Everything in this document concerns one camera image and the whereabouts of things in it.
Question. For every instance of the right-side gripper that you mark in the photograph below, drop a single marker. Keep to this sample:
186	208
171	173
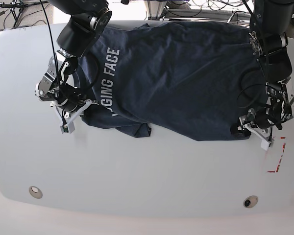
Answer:
67	114

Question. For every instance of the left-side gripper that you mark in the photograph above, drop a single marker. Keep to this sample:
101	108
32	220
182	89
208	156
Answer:
259	123

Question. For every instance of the dark blue T-shirt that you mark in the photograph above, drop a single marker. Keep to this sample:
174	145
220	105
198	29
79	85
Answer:
183	76

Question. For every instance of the right-side robot arm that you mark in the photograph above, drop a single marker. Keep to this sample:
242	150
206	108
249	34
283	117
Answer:
88	19

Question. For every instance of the left-side robot arm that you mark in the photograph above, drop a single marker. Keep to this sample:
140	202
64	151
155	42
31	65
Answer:
269	20

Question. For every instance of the red tape rectangle marking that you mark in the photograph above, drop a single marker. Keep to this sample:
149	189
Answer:
274	155

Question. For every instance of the right table grommet hole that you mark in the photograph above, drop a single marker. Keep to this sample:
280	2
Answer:
250	201

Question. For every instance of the table grommet hole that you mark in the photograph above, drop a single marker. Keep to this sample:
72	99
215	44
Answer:
35	192
250	201

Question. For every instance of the left table grommet hole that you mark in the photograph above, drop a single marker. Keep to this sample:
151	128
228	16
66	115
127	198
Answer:
35	192

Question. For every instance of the black tripod stand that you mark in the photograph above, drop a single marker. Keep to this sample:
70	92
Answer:
16	8

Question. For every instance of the right-side wrist camera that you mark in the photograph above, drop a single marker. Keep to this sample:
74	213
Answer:
67	128

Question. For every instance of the metal frame post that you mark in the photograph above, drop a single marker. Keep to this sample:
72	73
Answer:
154	8

